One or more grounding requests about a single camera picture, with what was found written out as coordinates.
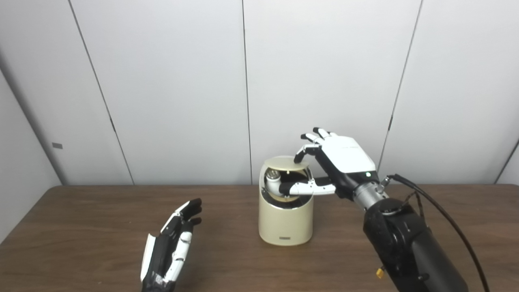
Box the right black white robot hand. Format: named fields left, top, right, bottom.
left=279, top=127, right=381, bottom=200

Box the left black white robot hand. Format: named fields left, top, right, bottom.
left=140, top=198, right=202, bottom=292

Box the round cream bin lid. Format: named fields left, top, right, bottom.
left=264, top=157, right=309, bottom=170

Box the small white plastic bottle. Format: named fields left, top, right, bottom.
left=266, top=170, right=284, bottom=194

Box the cream-colored bin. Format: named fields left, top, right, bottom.
left=259, top=156, right=315, bottom=246

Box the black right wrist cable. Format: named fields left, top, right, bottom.
left=381, top=174, right=491, bottom=292

